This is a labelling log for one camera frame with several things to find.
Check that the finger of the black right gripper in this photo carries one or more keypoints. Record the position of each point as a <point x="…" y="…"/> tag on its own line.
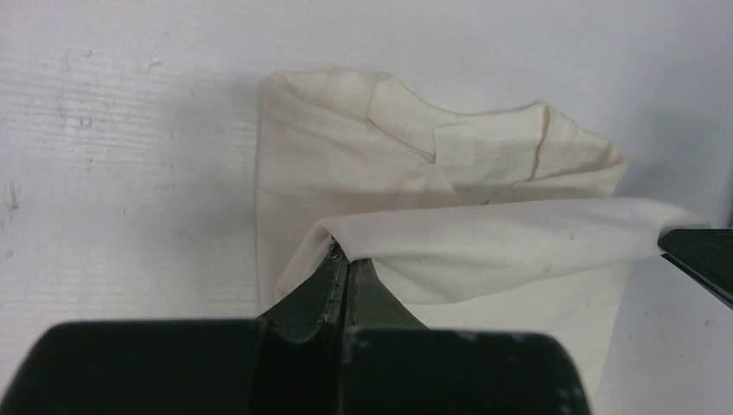
<point x="705" y="255"/>

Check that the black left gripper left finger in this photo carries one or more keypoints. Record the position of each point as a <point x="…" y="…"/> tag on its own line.
<point x="282" y="362"/>

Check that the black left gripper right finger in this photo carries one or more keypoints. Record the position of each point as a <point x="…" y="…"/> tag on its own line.
<point x="392" y="364"/>

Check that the white t shirt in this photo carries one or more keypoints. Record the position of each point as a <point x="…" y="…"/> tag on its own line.
<point x="495" y="220"/>

